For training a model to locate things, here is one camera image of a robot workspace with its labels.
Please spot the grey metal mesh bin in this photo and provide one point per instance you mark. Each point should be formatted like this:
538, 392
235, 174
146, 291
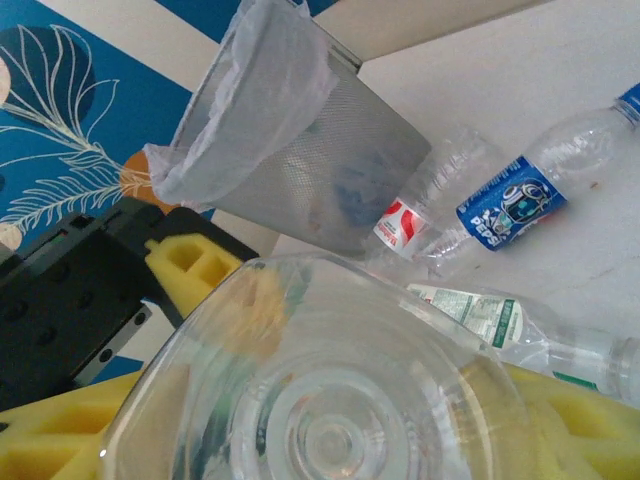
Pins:
325, 165

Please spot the Pepsi bottle blue cap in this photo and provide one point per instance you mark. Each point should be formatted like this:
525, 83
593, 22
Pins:
510, 205

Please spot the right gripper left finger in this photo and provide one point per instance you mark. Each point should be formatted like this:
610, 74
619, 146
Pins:
50, 440

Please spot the square bottle green white label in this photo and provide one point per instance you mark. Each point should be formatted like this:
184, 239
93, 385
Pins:
480, 312
325, 400

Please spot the translucent plastic bin liner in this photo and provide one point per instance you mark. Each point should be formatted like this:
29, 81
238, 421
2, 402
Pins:
260, 100

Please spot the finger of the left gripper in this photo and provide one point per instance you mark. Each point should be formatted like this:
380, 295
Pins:
195, 265

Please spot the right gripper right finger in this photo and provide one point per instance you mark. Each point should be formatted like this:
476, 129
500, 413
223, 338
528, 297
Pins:
585, 435

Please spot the capless red white label bottle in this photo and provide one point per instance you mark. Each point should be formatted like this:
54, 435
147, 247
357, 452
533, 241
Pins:
405, 227

